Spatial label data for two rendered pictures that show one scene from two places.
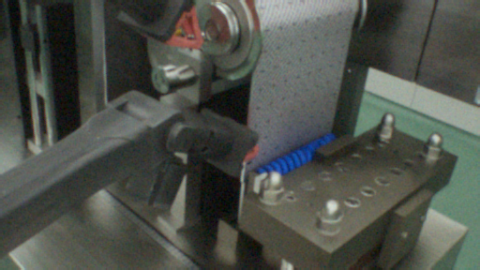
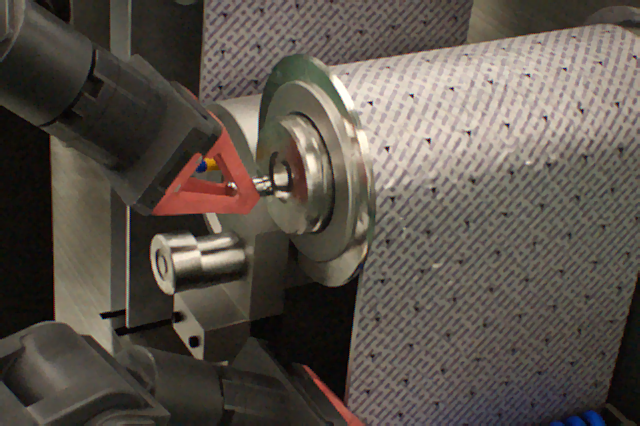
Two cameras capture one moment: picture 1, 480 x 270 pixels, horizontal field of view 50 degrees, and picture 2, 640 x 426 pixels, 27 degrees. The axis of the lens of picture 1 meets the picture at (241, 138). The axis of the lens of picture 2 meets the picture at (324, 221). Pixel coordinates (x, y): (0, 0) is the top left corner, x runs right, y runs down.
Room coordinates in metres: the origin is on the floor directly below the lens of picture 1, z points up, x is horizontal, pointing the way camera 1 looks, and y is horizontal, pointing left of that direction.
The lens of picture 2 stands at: (0.03, -0.18, 1.66)
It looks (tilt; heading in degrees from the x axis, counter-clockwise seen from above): 32 degrees down; 17
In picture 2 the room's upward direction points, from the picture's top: 6 degrees clockwise
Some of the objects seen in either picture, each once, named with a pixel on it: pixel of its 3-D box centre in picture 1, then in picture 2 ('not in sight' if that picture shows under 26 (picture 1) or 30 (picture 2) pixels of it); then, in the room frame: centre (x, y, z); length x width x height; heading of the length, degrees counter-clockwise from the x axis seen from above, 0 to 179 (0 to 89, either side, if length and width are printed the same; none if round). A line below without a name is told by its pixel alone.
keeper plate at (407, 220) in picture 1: (407, 229); not in sight; (0.67, -0.28, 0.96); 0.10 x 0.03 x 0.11; 139
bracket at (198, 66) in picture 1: (182, 146); (220, 397); (0.71, 0.09, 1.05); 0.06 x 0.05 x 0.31; 139
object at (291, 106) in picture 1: (296, 111); (492, 358); (0.77, -0.09, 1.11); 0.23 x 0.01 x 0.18; 139
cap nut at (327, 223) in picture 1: (329, 214); not in sight; (0.57, -0.13, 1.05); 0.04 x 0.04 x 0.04
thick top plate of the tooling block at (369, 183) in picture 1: (358, 188); not in sight; (0.72, -0.20, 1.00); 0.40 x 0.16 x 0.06; 139
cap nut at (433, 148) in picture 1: (434, 143); not in sight; (0.81, -0.34, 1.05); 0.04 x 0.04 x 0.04
